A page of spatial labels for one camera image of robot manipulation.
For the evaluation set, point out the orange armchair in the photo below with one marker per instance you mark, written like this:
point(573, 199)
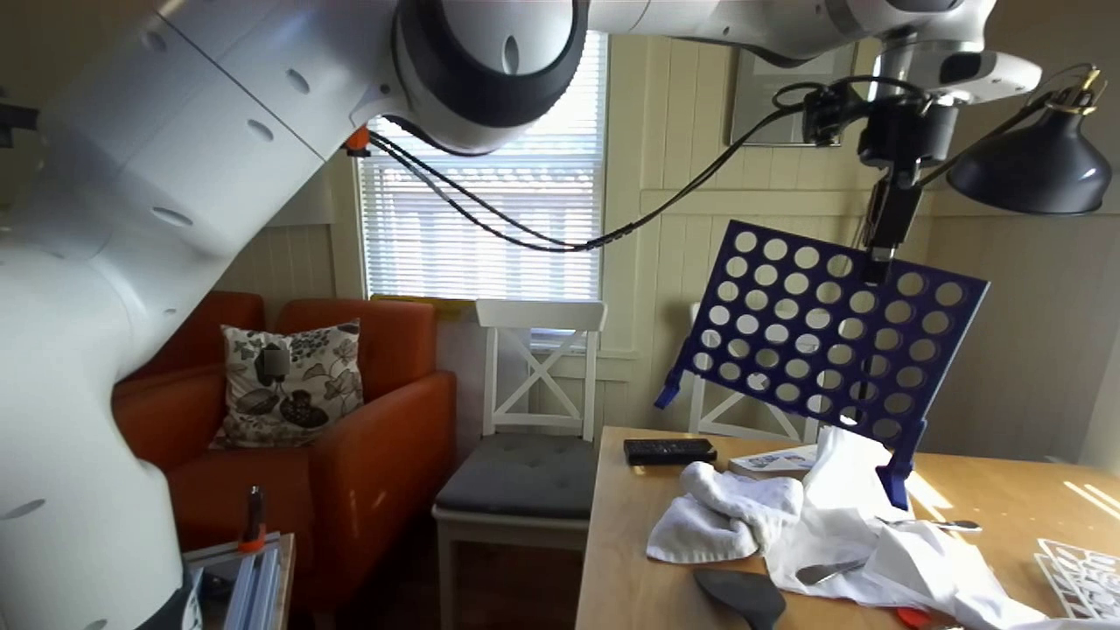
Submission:
point(353, 465)

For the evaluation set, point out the black floor lamp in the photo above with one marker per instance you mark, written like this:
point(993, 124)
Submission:
point(1035, 161)

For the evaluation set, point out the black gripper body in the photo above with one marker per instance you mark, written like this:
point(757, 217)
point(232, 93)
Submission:
point(899, 133)

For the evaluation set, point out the white chair with gray cushion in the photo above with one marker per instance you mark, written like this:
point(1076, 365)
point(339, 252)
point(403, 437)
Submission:
point(521, 475)

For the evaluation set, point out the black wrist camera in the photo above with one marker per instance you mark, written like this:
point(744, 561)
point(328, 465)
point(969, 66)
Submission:
point(832, 114)

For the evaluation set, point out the small red item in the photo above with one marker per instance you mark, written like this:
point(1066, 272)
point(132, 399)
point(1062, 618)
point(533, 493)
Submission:
point(916, 618)

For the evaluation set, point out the white lattice plastic piece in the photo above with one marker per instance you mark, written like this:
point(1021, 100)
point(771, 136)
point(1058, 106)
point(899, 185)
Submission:
point(1081, 577)

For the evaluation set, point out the blue connect four grid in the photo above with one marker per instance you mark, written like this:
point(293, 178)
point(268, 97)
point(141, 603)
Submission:
point(808, 338)

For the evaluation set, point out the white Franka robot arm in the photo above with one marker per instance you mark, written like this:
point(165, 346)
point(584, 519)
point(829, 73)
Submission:
point(177, 175)

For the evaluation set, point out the floral patterned pillow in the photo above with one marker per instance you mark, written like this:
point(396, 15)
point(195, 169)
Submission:
point(284, 387)

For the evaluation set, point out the window with white blinds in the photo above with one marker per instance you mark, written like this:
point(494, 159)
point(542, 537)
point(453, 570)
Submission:
point(467, 231)

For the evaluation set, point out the black remote control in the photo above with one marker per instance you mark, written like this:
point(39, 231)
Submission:
point(670, 451)

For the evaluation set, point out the wooden table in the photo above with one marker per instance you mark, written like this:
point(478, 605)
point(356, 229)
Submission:
point(631, 527)

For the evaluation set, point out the white crumpled cloth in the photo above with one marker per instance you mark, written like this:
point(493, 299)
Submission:
point(853, 548)

